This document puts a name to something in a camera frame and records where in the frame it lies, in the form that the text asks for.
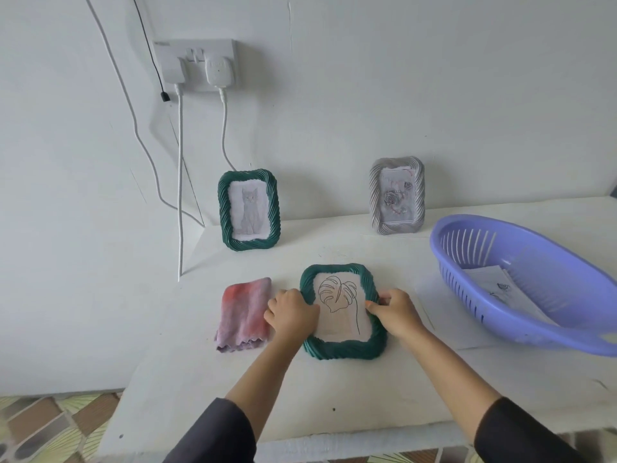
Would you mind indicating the grey frame with rose drawing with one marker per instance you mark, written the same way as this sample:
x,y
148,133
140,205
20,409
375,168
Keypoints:
x,y
374,197

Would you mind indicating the person's right hand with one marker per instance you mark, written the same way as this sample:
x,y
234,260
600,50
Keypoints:
x,y
397,313

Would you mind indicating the purple plastic basket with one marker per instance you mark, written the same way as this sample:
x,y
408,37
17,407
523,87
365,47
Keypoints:
x,y
569,270

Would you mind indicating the white rounded charger adapter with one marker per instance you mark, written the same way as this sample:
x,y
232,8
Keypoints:
x,y
220,71

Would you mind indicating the white wall socket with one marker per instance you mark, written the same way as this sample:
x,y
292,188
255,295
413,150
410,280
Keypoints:
x,y
200,47

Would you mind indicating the white rectangular charger adapter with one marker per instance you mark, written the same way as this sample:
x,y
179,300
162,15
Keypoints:
x,y
174,69

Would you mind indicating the person's left forearm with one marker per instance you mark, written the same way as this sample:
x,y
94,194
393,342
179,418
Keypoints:
x,y
260,380

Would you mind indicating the pink purple cloth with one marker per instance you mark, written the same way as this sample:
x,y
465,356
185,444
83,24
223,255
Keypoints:
x,y
241,313

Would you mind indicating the person's left hand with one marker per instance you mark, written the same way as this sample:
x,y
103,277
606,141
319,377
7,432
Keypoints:
x,y
291,318

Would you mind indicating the person's right forearm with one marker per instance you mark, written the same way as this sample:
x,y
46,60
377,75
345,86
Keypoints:
x,y
458,380

